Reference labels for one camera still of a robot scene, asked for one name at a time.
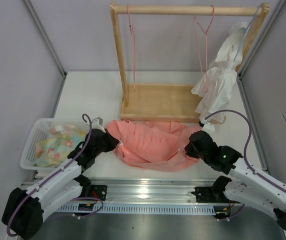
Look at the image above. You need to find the pink pleated skirt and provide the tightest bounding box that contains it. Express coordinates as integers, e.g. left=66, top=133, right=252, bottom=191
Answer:
left=107, top=120, right=201, bottom=172

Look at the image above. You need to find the pink wire hanger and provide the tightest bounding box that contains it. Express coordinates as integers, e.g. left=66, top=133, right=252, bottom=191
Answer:
left=193, top=5, right=215, bottom=93
left=127, top=5, right=136, bottom=91

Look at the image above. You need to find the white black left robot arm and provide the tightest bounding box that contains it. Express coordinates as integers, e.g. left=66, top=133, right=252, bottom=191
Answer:
left=2, top=128, right=119, bottom=240

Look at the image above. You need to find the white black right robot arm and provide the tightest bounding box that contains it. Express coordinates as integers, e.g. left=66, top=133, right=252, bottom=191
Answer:
left=185, top=130, right=286, bottom=231

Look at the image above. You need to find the white garment on hanger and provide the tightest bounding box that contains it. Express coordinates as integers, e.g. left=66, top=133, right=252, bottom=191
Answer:
left=191, top=22, right=248, bottom=120

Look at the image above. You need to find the floral pastel garment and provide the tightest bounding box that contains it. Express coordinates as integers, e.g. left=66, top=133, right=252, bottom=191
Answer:
left=34, top=124, right=86, bottom=168

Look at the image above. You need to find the white plastic laundry basket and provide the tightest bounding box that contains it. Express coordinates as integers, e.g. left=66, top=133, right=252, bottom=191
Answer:
left=20, top=118, right=89, bottom=171

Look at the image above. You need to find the wooden clothes rack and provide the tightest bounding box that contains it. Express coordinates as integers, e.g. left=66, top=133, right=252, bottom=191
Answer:
left=110, top=1, right=269, bottom=123

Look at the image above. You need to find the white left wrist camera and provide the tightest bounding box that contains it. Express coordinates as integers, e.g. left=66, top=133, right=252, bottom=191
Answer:
left=91, top=117, right=106, bottom=133

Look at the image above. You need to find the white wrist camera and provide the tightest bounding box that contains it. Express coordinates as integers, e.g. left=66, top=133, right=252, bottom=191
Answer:
left=198, top=121, right=215, bottom=134
left=91, top=117, right=106, bottom=133

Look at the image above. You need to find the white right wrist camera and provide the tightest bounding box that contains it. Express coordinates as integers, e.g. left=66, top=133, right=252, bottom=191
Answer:
left=198, top=121, right=215, bottom=134

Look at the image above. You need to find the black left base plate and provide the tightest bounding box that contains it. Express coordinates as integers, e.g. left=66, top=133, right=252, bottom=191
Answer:
left=77, top=174, right=108, bottom=201

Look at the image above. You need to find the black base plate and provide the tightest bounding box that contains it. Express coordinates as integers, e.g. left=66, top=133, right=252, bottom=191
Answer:
left=191, top=176, right=232, bottom=204
left=77, top=174, right=108, bottom=201

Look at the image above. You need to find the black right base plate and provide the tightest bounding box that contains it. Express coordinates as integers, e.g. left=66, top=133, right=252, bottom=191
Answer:
left=191, top=176, right=232, bottom=204

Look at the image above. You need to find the aluminium mounting rail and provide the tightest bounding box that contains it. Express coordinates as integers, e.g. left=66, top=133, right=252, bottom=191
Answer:
left=89, top=177, right=214, bottom=205

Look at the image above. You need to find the slotted white cable duct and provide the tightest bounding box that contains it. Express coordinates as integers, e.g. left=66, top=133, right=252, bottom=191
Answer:
left=56, top=202, right=216, bottom=216

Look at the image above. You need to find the blue wire hanger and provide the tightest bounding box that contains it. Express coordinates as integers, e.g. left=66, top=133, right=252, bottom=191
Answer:
left=233, top=6, right=259, bottom=62

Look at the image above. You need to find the left aluminium frame post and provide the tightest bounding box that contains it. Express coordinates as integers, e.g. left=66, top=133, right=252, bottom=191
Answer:
left=21, top=0, right=67, bottom=79

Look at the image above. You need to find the aluminium frame post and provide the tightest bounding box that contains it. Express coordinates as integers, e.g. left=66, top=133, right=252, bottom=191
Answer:
left=237, top=0, right=286, bottom=80
left=21, top=0, right=67, bottom=79

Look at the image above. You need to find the right aluminium frame post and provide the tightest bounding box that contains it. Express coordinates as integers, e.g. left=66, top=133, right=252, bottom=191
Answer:
left=237, top=0, right=286, bottom=80

